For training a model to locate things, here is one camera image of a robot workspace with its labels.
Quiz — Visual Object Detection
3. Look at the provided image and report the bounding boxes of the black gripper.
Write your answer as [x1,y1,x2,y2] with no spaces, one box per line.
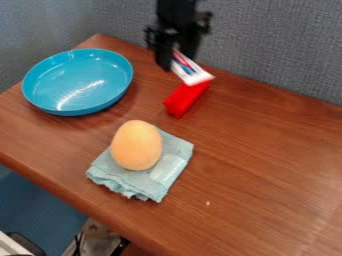
[144,11,213,72]

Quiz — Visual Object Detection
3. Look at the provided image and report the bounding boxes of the white toothpaste tube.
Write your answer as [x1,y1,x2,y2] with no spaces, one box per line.
[171,50,213,86]

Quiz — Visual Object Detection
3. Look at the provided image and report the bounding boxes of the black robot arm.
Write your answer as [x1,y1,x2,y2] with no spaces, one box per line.
[144,0,213,72]

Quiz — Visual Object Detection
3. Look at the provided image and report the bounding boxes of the blue plastic plate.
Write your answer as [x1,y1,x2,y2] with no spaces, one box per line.
[21,48,133,116]

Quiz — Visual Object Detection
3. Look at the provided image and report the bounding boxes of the red plastic block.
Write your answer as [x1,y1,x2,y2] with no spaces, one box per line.
[163,80,211,118]

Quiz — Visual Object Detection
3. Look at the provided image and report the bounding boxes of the orange egg-shaped sponge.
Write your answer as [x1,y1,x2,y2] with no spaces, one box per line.
[111,120,163,171]

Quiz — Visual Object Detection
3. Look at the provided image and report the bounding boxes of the clear small plastic bottle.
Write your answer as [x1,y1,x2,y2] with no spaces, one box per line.
[149,154,185,186]

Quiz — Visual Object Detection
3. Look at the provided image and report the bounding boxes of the light blue folded cloth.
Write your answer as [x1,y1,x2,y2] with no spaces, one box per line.
[85,130,193,203]

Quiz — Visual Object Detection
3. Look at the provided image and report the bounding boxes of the grey stand under table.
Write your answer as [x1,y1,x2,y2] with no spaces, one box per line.
[61,218,128,256]

